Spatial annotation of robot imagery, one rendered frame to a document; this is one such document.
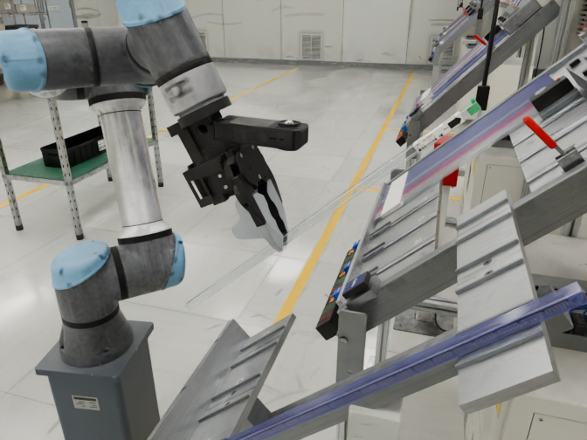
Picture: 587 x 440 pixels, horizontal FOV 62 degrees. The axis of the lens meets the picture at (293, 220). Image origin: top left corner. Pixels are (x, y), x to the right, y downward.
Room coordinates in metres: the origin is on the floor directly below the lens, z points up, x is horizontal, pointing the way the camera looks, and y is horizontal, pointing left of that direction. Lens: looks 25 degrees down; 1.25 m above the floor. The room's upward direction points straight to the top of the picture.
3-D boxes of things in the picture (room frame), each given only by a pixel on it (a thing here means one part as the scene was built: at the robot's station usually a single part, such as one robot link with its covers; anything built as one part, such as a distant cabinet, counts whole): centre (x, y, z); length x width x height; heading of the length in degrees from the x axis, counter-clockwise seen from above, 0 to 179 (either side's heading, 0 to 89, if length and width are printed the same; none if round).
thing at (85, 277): (0.87, 0.43, 0.72); 0.13 x 0.12 x 0.14; 118
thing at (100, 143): (2.94, 1.28, 0.41); 0.57 x 0.17 x 0.11; 163
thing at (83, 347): (0.87, 0.43, 0.60); 0.15 x 0.15 x 0.10
